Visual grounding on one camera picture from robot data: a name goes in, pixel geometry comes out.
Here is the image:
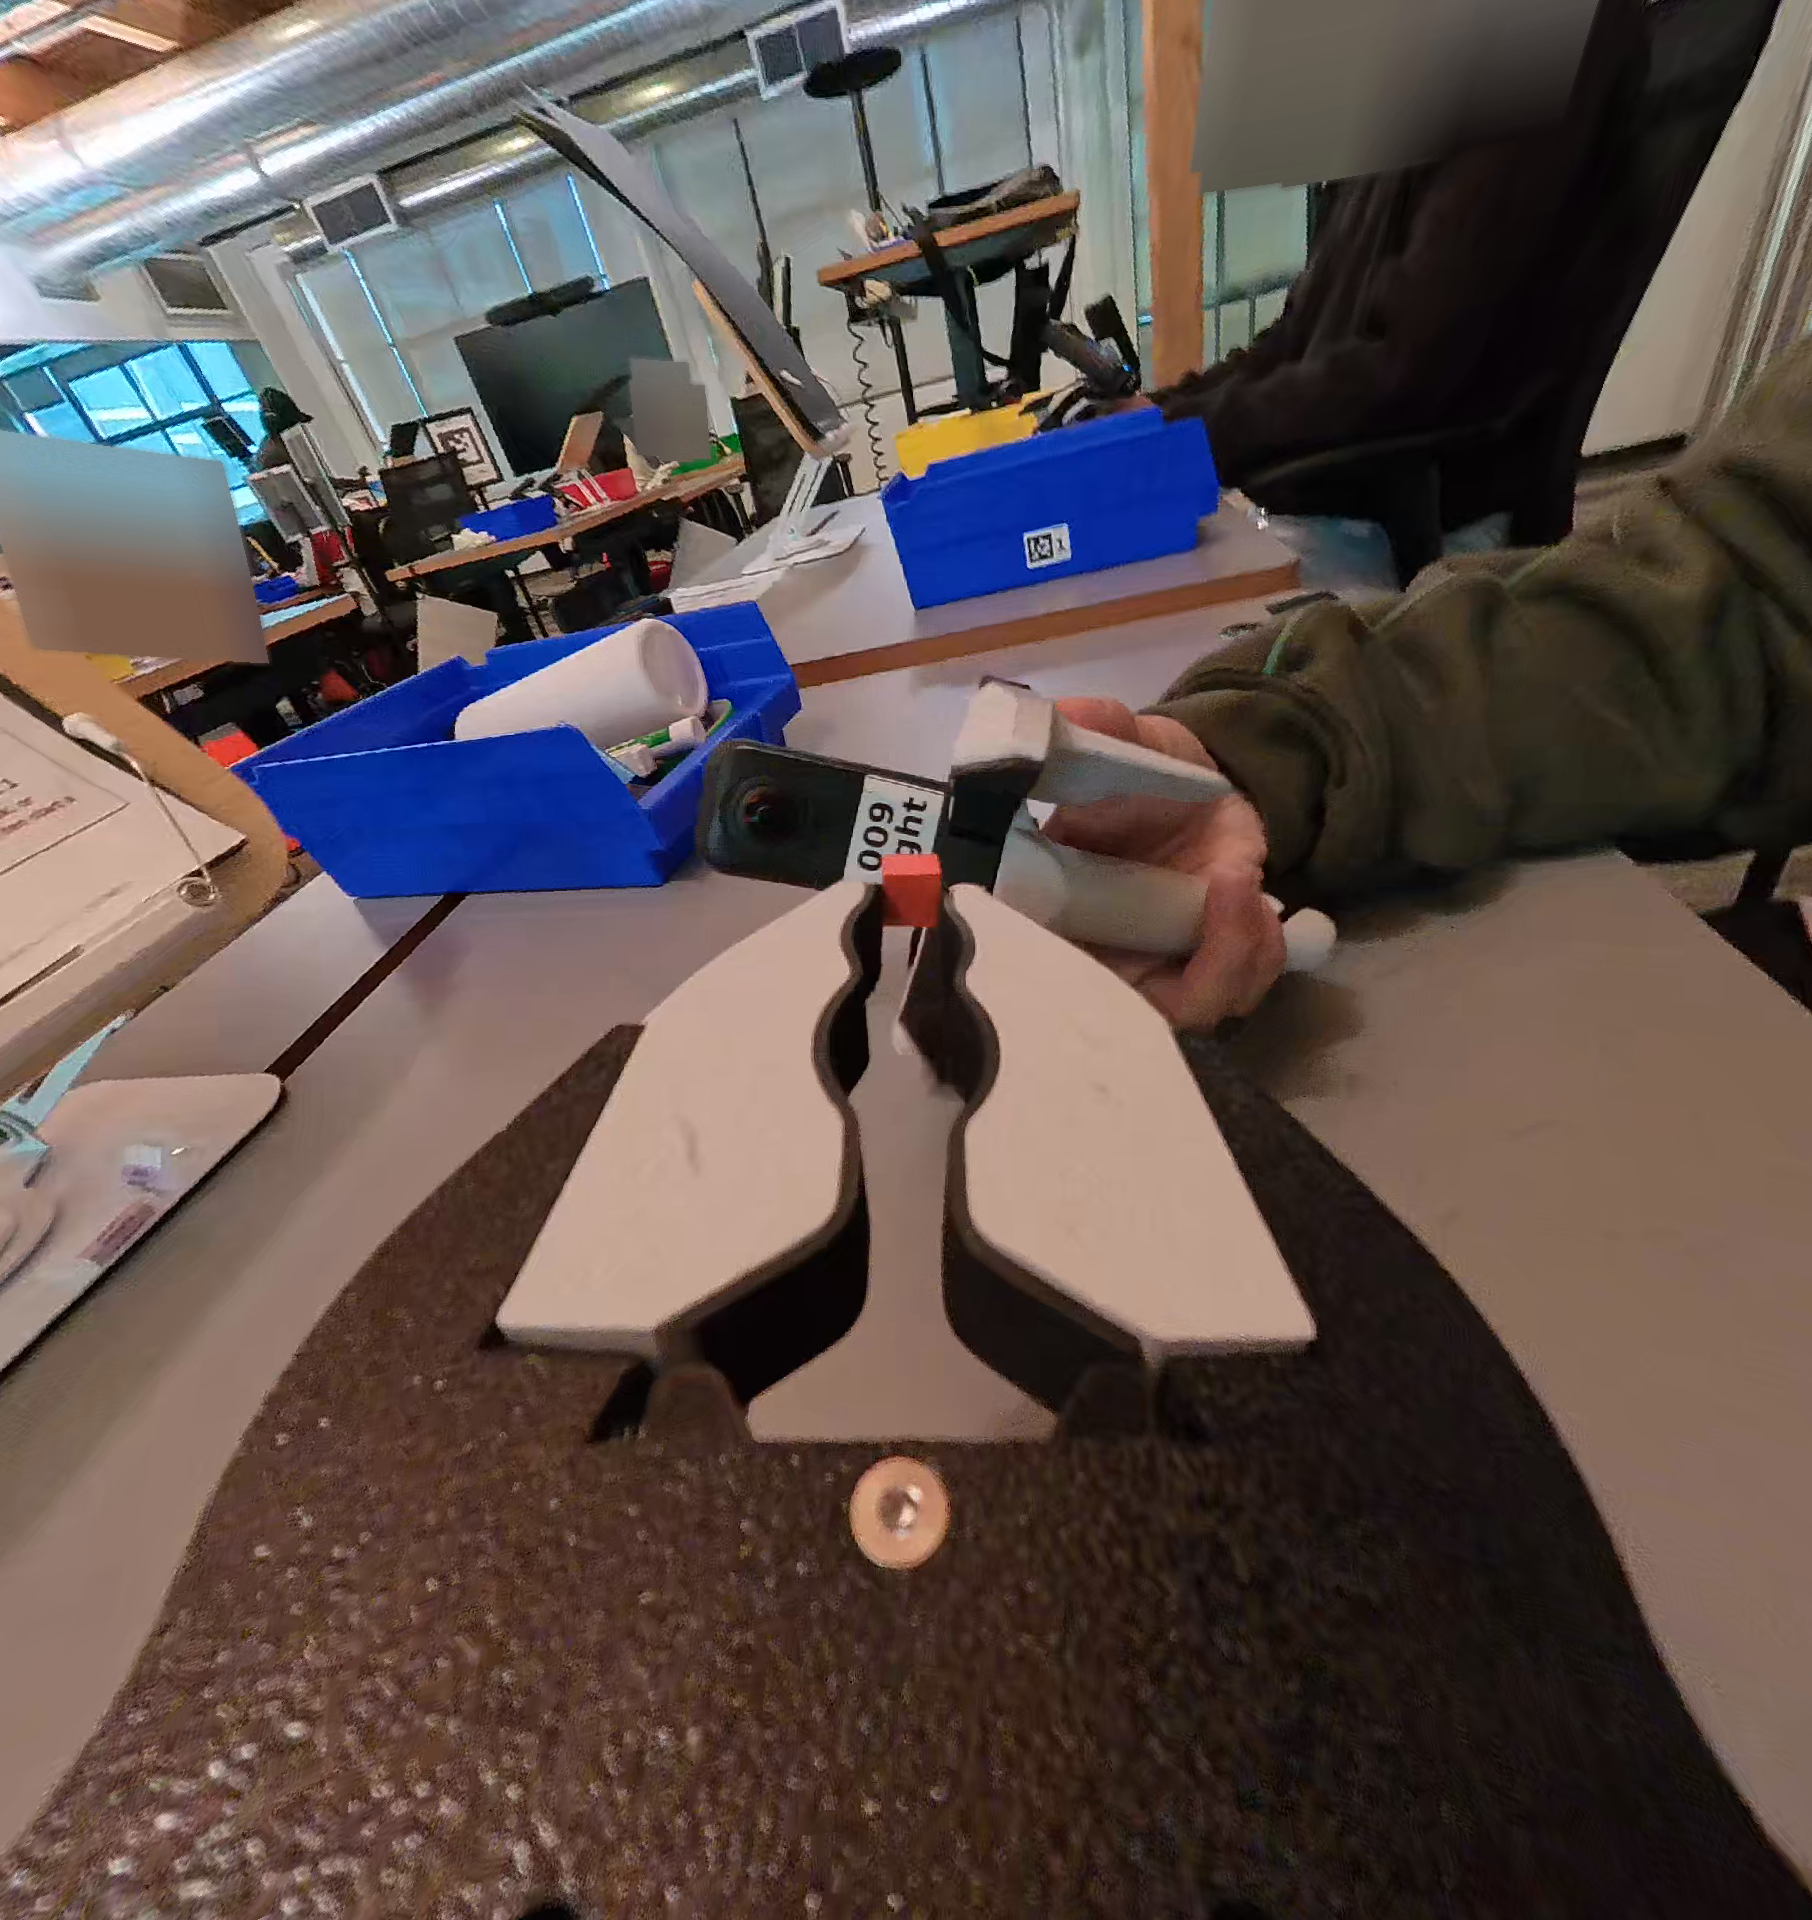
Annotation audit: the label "wooden pillar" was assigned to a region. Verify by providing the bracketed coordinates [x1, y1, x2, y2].
[1141, 0, 1205, 393]

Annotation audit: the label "person's right hand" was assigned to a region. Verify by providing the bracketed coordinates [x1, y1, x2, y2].
[1031, 702, 1289, 1035]

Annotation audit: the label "white rounded base board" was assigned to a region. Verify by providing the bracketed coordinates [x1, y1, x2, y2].
[0, 1073, 285, 1421]

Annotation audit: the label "wooden top standing desk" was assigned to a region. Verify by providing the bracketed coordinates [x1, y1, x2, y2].
[815, 187, 1083, 414]

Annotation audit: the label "black floor lamp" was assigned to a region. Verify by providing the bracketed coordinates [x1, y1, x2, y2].
[802, 44, 905, 229]

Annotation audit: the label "blue bin with white tag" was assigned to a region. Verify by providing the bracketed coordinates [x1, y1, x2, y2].
[881, 405, 1219, 612]

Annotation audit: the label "white cylinder roll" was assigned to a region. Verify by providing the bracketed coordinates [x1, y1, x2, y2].
[451, 619, 713, 749]

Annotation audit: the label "person's right forearm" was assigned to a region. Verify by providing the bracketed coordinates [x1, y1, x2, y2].
[1150, 301, 1812, 910]

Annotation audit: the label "silver ventilation duct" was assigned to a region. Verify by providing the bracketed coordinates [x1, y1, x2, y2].
[0, 0, 1147, 295]

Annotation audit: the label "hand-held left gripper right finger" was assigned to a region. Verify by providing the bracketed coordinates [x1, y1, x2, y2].
[941, 882, 1320, 1416]

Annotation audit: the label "black board on white stand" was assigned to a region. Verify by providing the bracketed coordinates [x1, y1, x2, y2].
[512, 86, 866, 561]

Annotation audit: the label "yellow bin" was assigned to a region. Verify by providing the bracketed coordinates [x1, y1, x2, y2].
[893, 403, 1043, 483]

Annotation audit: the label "white paper sheets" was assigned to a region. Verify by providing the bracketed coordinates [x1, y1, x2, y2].
[666, 502, 869, 614]

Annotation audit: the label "blue storage bin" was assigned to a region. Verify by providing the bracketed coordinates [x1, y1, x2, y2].
[230, 601, 803, 903]

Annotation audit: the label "wooden sign board with paper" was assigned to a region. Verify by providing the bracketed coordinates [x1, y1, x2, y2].
[0, 563, 300, 1143]

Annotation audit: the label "large black monitor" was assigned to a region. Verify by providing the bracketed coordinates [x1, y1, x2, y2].
[456, 277, 684, 475]

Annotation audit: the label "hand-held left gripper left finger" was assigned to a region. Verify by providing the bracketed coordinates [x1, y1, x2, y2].
[492, 882, 869, 1404]

